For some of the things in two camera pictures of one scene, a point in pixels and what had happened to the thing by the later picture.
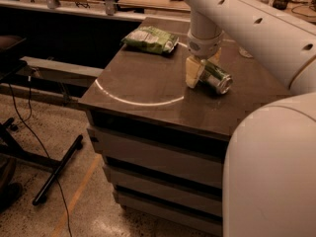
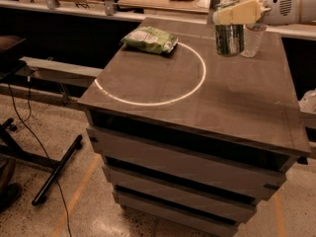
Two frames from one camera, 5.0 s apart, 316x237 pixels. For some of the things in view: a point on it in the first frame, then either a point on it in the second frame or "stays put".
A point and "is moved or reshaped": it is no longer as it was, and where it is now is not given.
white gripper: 204,46 to 281,4
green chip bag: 152,39 stays put
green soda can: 214,77 is moved or reshaped
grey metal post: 110,4 stays put
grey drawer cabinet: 164,142 stays put
